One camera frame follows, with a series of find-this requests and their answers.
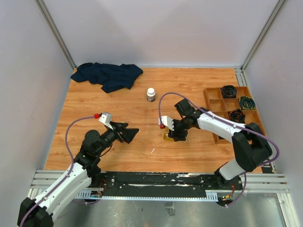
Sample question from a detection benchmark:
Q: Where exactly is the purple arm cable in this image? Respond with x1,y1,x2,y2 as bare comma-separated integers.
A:
158,92,280,209
18,113,100,227

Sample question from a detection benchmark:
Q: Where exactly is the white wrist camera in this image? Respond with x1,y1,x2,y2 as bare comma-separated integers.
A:
98,112,113,129
158,115,174,131

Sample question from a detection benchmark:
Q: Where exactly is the white capped pill bottle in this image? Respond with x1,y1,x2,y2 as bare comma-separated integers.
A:
146,87,156,102

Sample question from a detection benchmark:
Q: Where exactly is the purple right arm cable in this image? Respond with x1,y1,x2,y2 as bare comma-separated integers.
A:
158,92,280,209

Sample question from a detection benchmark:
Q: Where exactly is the left aluminium frame post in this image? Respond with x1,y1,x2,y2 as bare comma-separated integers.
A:
35,0,76,69

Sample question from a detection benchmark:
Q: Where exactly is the dark navy crumpled cloth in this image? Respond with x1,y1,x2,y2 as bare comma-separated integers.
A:
71,62,143,93

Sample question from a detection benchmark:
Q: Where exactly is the right aluminium frame post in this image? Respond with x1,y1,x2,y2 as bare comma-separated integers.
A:
241,0,288,72

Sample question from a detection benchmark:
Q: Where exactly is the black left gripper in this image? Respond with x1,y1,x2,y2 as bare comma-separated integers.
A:
96,121,139,155

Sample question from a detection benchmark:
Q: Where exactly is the blue yellow rolled tie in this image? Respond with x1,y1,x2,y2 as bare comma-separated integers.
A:
238,96,256,110

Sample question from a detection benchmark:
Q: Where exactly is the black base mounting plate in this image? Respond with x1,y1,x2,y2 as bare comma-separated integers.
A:
84,172,243,195

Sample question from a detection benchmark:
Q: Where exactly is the yellow translucent pill organizer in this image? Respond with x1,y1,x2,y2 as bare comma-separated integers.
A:
163,126,174,142

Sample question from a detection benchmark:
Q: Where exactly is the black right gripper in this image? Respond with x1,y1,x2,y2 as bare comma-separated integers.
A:
168,117,190,141

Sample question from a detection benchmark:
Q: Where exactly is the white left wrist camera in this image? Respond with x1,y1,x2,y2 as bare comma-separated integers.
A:
98,112,113,129

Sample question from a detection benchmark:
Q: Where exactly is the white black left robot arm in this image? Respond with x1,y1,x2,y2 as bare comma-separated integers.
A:
17,122,139,227

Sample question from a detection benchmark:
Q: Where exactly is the brown wooden compartment tray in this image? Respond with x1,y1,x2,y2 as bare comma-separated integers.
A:
204,87,266,134

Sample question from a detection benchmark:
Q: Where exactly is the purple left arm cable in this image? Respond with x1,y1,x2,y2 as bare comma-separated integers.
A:
18,113,100,227

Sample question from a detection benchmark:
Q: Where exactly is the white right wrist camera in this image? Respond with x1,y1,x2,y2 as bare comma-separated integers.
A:
158,115,174,131

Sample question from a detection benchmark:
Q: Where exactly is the white slotted cable duct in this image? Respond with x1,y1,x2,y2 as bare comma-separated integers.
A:
72,187,218,202

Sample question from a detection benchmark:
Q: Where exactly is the aluminium frame post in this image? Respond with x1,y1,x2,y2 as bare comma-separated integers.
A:
35,0,76,69
241,0,288,72

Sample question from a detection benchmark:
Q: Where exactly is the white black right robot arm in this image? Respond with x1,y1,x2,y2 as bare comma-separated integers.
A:
159,99,273,189

